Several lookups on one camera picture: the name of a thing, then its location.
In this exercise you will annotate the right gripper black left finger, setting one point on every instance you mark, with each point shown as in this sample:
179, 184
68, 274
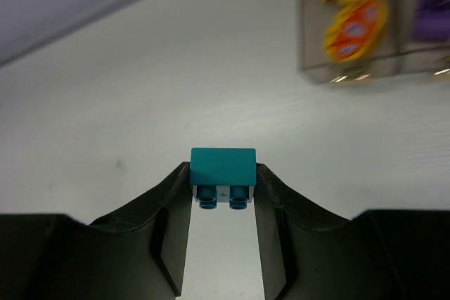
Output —
135, 252

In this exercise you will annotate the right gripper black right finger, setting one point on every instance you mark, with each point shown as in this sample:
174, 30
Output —
308, 252

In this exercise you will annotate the cyan lego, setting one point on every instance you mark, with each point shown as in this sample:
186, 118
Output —
223, 175

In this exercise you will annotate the orange oval lego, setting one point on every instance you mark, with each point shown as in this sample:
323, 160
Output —
356, 30

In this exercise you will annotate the purple long lego brick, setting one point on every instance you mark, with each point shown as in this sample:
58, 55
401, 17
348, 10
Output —
431, 21

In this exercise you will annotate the clear bin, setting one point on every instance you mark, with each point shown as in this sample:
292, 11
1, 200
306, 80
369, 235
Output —
419, 56
314, 18

